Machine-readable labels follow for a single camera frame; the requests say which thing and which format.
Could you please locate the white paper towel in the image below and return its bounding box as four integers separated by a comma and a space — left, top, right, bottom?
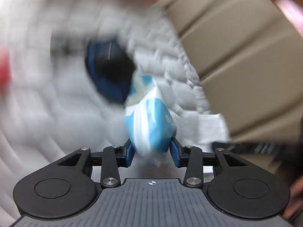
182, 113, 233, 178

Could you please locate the blue cotton pads packet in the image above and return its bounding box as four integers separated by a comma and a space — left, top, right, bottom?
124, 70, 177, 166

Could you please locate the red white foam rocket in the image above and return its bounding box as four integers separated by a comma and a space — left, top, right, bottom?
0, 48, 11, 91

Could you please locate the person's hand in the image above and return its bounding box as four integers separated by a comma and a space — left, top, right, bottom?
283, 177, 303, 219

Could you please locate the grey quilted mattress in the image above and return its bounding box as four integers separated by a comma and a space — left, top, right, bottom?
1, 0, 210, 226

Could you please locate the beige padded headboard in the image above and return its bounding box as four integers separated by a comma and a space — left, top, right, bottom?
161, 0, 302, 141

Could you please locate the pink plush toy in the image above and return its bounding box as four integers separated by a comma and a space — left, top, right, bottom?
275, 0, 303, 36

